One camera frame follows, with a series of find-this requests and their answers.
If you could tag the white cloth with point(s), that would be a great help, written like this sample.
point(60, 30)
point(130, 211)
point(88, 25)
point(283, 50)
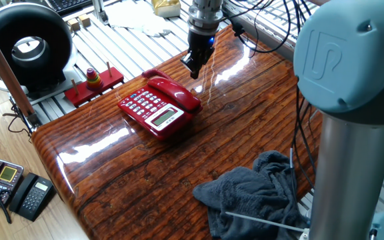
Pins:
point(128, 16)

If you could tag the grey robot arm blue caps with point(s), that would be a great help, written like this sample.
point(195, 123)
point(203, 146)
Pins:
point(348, 150)

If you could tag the black computer keyboard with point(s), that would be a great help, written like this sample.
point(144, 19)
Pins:
point(65, 5)

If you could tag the red peg toy board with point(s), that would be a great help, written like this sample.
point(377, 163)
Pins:
point(112, 80)

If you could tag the red telephone handset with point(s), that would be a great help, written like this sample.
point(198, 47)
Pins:
point(178, 95)

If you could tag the red telephone base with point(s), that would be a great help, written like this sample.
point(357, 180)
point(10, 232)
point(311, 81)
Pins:
point(135, 106)

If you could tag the aluminium post with foot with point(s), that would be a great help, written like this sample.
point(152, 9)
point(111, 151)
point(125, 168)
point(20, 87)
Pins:
point(98, 8)

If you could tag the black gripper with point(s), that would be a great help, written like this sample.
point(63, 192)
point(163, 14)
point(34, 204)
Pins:
point(200, 43)

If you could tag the brown wooden pole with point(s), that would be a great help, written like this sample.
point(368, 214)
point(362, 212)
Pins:
point(2, 66)

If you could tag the dark grey towel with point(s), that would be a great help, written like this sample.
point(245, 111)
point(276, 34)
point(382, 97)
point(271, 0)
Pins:
point(255, 193)

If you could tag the white zip tie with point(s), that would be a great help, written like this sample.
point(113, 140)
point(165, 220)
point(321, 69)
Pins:
point(265, 221)

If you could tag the black desk telephone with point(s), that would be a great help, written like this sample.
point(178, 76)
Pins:
point(32, 200)

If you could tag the rainbow stacking rings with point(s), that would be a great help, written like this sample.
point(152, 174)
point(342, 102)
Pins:
point(94, 81)

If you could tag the gold foil box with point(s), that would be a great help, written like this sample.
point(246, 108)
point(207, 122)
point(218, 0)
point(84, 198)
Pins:
point(167, 8)

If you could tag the small wooden block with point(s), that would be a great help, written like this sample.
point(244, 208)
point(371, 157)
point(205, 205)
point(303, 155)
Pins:
point(85, 20)
point(73, 25)

